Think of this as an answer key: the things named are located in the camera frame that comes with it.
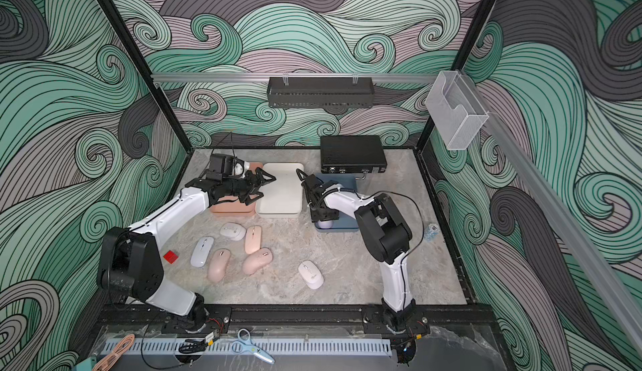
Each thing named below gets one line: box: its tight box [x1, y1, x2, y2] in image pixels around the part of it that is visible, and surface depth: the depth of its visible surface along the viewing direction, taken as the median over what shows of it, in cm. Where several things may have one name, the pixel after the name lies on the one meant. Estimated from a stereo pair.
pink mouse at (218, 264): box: [207, 248, 232, 284], surface depth 84 cm
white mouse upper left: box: [219, 222, 247, 241], surface depth 92 cm
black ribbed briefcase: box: [320, 134, 388, 174], surface depth 114 cm
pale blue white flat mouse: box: [190, 236, 214, 269], surface depth 88 cm
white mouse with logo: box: [297, 259, 325, 290], surface depth 82 cm
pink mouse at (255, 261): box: [242, 247, 274, 275], surface depth 85 cm
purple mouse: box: [317, 219, 333, 229], surface depth 94 cm
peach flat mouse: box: [244, 225, 263, 255], surface depth 90 cm
